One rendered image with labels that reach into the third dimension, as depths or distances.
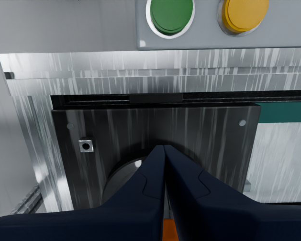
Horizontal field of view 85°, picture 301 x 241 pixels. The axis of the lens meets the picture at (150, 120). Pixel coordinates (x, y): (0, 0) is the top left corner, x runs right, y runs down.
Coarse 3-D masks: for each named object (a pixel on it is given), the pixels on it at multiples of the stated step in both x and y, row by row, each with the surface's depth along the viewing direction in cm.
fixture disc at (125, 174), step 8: (136, 152) 20; (144, 152) 19; (120, 160) 20; (128, 160) 19; (136, 160) 18; (144, 160) 18; (192, 160) 20; (112, 168) 21; (120, 168) 19; (128, 168) 19; (136, 168) 19; (112, 176) 19; (120, 176) 19; (128, 176) 19; (112, 184) 19; (120, 184) 20; (104, 192) 20; (112, 192) 20; (104, 200) 20; (168, 200) 20
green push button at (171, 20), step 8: (152, 0) 15; (160, 0) 15; (168, 0) 15; (176, 0) 15; (184, 0) 15; (152, 8) 15; (160, 8) 15; (168, 8) 15; (176, 8) 15; (184, 8) 15; (192, 8) 15; (152, 16) 15; (160, 16) 15; (168, 16) 15; (176, 16) 15; (184, 16) 15; (160, 24) 15; (168, 24) 15; (176, 24) 15; (184, 24) 16; (168, 32) 16; (176, 32) 16
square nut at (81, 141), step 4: (80, 140) 19; (84, 140) 19; (88, 140) 19; (92, 140) 19; (80, 144) 19; (84, 144) 19; (92, 144) 19; (80, 148) 19; (84, 148) 19; (88, 148) 19; (92, 148) 19
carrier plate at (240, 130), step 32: (64, 128) 19; (96, 128) 19; (128, 128) 19; (160, 128) 19; (192, 128) 19; (224, 128) 19; (256, 128) 19; (64, 160) 21; (96, 160) 21; (224, 160) 21; (96, 192) 22
